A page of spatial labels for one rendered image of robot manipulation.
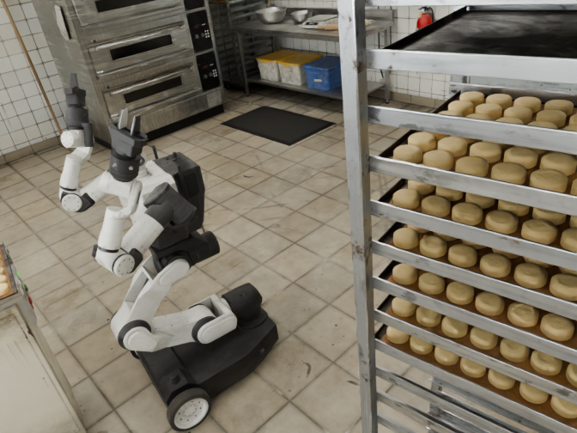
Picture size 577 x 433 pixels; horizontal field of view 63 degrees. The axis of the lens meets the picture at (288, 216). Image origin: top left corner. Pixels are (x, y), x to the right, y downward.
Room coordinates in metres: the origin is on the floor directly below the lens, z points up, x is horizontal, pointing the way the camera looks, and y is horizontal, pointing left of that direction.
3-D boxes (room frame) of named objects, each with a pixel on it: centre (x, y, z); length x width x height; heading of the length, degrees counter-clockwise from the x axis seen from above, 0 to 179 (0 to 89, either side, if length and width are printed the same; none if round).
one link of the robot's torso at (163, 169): (1.72, 0.50, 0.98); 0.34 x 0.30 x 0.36; 30
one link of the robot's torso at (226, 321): (1.75, 0.45, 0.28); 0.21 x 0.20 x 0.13; 120
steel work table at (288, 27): (5.72, -0.50, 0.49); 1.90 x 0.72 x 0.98; 39
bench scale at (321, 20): (5.48, -0.65, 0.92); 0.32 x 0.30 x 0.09; 136
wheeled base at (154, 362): (1.73, 0.48, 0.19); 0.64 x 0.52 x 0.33; 120
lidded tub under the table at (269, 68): (6.15, -0.15, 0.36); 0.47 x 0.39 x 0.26; 127
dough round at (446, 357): (0.69, -0.30, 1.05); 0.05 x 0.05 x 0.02
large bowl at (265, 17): (6.13, -0.13, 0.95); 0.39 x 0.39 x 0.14
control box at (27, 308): (1.50, 1.08, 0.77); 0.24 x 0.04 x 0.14; 31
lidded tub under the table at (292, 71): (5.84, -0.40, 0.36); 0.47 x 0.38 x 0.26; 129
